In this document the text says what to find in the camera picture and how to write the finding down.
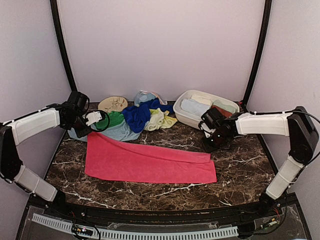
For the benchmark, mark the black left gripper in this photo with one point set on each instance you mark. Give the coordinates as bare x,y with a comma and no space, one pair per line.
80,133

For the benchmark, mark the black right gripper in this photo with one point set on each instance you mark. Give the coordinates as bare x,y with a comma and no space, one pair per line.
209,148

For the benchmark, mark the large pale blue towel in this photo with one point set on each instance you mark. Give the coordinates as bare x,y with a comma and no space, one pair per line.
194,107

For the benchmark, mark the pink towel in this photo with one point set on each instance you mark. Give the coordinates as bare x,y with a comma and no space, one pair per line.
113,160

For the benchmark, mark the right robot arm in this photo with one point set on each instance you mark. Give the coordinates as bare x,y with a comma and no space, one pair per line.
296,125

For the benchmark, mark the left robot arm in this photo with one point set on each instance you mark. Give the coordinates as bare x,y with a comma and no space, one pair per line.
23,143

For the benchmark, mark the brown rolled towel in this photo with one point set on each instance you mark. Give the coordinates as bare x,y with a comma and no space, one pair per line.
224,112

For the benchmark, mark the pale green rolled towel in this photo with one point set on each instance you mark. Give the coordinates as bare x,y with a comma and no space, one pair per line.
229,108

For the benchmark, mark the white plastic basin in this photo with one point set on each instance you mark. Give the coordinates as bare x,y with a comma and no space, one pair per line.
191,119

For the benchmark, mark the white rolled towel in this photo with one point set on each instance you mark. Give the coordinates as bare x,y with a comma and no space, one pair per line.
202,99

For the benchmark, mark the beige bird-painted plate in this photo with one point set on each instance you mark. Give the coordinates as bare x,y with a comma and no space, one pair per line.
113,104

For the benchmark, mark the grey-blue towel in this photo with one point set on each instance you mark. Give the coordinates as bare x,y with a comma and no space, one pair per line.
121,132

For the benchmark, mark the pale yellow patterned towel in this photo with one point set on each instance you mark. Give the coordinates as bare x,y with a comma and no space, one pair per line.
159,120

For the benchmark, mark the royal blue towel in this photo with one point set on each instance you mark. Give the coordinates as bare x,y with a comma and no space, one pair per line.
137,116

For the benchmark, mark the light blue dotted towel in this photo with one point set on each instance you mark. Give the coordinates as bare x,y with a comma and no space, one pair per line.
145,96

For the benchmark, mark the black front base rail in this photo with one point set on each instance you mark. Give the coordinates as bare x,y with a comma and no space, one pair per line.
241,214

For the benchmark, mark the black right frame post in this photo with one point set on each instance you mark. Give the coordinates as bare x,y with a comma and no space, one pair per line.
259,51

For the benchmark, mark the black frame post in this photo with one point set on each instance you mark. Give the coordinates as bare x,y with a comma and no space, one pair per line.
62,45
259,51

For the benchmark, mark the black left frame post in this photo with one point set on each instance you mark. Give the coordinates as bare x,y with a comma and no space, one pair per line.
62,45

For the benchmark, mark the white slotted cable duct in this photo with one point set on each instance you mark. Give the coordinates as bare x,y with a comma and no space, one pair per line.
123,231

